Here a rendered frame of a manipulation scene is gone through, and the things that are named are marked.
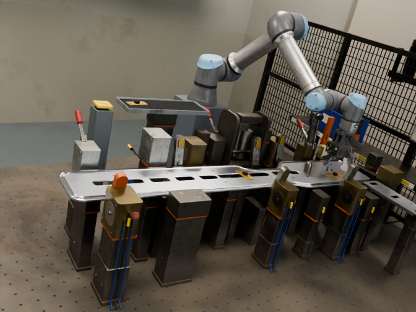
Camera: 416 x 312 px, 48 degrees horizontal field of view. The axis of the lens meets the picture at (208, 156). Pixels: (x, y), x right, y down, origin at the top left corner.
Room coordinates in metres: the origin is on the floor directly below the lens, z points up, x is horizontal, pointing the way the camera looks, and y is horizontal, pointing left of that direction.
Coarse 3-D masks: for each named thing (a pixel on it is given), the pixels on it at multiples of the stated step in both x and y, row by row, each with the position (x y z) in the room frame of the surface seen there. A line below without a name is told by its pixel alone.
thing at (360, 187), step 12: (348, 180) 1.78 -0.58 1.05; (348, 192) 1.75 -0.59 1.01; (360, 192) 1.72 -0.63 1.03; (336, 204) 1.78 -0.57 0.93; (348, 204) 1.73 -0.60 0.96; (360, 204) 1.73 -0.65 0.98; (336, 216) 1.77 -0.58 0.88; (348, 216) 1.73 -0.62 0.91; (336, 228) 1.75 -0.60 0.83; (348, 228) 1.72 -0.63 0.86; (324, 240) 1.77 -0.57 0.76; (336, 240) 1.73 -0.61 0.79; (348, 240) 1.74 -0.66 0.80; (324, 252) 1.75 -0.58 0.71; (336, 252) 1.73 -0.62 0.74
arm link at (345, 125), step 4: (340, 120) 1.92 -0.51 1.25; (344, 120) 1.89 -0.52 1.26; (340, 124) 1.90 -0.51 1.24; (344, 124) 1.89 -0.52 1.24; (348, 124) 1.88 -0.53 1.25; (352, 124) 1.88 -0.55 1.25; (356, 124) 1.88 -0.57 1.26; (340, 128) 1.91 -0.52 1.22; (344, 128) 1.88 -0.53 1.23; (348, 128) 1.88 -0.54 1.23; (352, 128) 1.88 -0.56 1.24; (356, 128) 1.89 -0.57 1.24; (352, 132) 1.89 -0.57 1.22
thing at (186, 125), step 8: (176, 96) 2.25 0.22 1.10; (184, 96) 2.28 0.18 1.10; (216, 112) 2.20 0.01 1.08; (176, 120) 2.22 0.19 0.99; (184, 120) 2.17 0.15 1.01; (192, 120) 2.13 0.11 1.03; (200, 120) 2.14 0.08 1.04; (208, 120) 2.17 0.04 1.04; (216, 120) 2.21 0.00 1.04; (176, 128) 2.21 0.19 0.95; (184, 128) 2.16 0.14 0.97; (192, 128) 2.12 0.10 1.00; (200, 128) 2.15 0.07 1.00; (208, 128) 2.18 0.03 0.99; (168, 160) 2.22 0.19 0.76
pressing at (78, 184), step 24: (120, 168) 1.48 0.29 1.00; (144, 168) 1.53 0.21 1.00; (168, 168) 1.58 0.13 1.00; (192, 168) 1.63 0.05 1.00; (216, 168) 1.69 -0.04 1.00; (240, 168) 1.75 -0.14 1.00; (264, 168) 1.80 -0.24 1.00; (312, 168) 1.95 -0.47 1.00; (336, 168) 2.02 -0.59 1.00; (72, 192) 1.25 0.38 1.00; (96, 192) 1.28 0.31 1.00; (144, 192) 1.36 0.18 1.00; (168, 192) 1.40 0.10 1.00
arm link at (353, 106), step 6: (348, 96) 1.94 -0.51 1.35; (354, 96) 1.89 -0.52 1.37; (360, 96) 1.90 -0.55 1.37; (342, 102) 1.91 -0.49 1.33; (348, 102) 1.90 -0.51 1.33; (354, 102) 1.88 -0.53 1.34; (360, 102) 1.88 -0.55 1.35; (342, 108) 1.91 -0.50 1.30; (348, 108) 1.89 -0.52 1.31; (354, 108) 1.88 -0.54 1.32; (360, 108) 1.88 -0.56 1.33; (348, 114) 1.89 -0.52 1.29; (354, 114) 1.88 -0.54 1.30; (360, 114) 1.88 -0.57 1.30; (348, 120) 1.88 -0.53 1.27; (354, 120) 1.88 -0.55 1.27
